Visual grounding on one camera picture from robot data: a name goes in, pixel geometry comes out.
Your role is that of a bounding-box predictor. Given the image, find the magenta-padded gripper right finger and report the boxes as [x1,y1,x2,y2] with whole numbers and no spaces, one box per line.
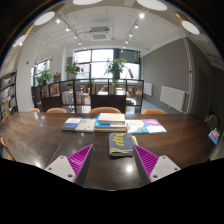
[132,144,182,185]

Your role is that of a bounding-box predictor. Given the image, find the wall bookshelf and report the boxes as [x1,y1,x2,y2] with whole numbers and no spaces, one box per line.
[0,70,18,118]

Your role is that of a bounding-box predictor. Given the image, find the dark blue book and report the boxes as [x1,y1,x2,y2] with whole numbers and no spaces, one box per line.
[61,116,83,132]

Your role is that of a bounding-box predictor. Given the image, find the ceiling air conditioner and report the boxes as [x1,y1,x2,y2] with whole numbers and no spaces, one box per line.
[88,26,111,42]

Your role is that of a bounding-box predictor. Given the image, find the tan book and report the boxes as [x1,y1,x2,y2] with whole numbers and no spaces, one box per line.
[93,127,128,134]

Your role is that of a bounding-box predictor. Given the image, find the round ceiling lamps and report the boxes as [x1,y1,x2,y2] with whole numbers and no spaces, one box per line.
[13,0,201,47]

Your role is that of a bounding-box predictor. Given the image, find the medium potted plant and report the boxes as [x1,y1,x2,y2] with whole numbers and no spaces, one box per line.
[64,62,84,80]

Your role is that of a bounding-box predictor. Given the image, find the large bright blue book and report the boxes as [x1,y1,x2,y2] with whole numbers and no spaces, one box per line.
[94,115,128,130]

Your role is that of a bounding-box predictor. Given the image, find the grey towel with yellow letters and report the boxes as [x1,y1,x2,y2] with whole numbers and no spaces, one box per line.
[108,132,139,158]

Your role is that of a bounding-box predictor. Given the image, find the small potted plant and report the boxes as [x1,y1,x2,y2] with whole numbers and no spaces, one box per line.
[34,69,54,86]

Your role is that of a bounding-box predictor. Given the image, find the small white wall radiator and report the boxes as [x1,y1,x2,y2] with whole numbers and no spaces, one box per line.
[143,82,154,98]

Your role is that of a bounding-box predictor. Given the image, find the white book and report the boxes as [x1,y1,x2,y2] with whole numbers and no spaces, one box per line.
[74,118,97,133]

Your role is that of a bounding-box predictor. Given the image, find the dark open shelf unit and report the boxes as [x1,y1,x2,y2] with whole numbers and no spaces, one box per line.
[30,78,145,114]

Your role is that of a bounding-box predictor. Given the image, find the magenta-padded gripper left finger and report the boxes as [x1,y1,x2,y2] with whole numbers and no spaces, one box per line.
[43,143,94,187]

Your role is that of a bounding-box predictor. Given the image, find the thick cream book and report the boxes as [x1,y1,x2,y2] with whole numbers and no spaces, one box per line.
[97,112,127,126]

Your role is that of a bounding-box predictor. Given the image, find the purple booklet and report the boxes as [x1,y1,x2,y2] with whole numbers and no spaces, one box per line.
[141,118,168,134]

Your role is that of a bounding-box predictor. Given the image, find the colourful booklet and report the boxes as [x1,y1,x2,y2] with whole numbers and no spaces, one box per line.
[125,119,150,135]

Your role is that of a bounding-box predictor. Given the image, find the ceiling spotlights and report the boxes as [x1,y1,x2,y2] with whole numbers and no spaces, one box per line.
[54,12,146,46]

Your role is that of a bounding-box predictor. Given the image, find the orange chairs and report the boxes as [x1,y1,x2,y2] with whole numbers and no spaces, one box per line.
[0,106,168,162]

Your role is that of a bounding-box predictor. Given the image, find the large white wall radiator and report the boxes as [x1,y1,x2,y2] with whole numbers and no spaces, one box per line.
[159,85,188,113]

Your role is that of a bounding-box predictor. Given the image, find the large potted plant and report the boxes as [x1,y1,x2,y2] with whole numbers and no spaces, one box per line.
[103,58,128,80]

